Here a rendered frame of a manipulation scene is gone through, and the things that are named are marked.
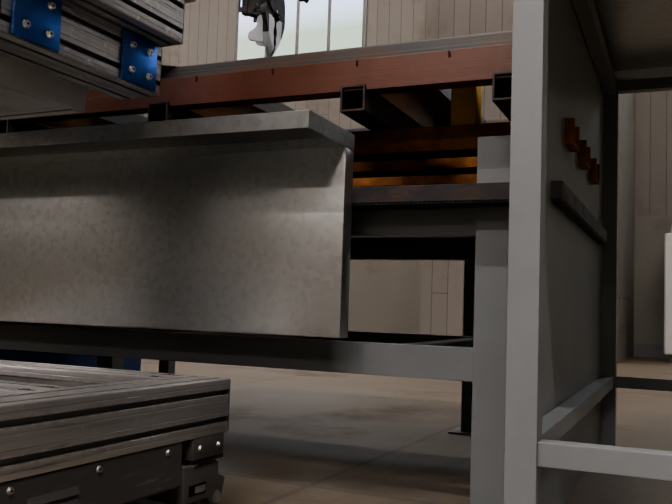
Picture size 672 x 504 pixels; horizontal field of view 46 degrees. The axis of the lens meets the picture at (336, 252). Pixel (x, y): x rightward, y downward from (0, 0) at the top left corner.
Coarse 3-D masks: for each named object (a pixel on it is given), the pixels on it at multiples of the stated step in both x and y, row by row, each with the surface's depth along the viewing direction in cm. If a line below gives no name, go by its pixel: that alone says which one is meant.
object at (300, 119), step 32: (64, 128) 152; (96, 128) 149; (128, 128) 146; (160, 128) 143; (192, 128) 140; (224, 128) 138; (256, 128) 135; (288, 128) 133; (320, 128) 135; (0, 160) 185; (32, 160) 181; (64, 160) 177
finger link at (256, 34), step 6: (258, 18) 177; (270, 18) 175; (258, 24) 177; (270, 24) 175; (252, 30) 177; (258, 30) 177; (270, 30) 175; (252, 36) 177; (258, 36) 177; (264, 36) 175; (270, 36) 175; (264, 42) 176; (270, 42) 176; (270, 48) 176; (270, 54) 177
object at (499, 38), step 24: (360, 48) 155; (384, 48) 153; (408, 48) 151; (432, 48) 149; (456, 48) 147; (168, 72) 173; (192, 72) 171; (216, 72) 168; (384, 96) 172; (408, 96) 172; (432, 96) 171; (72, 120) 206; (96, 120) 205; (120, 120) 209; (144, 120) 221; (432, 120) 192; (504, 120) 209
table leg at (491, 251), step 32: (480, 160) 145; (480, 224) 144; (480, 256) 143; (480, 288) 143; (480, 320) 142; (480, 352) 142; (480, 384) 142; (480, 416) 141; (480, 448) 141; (480, 480) 140
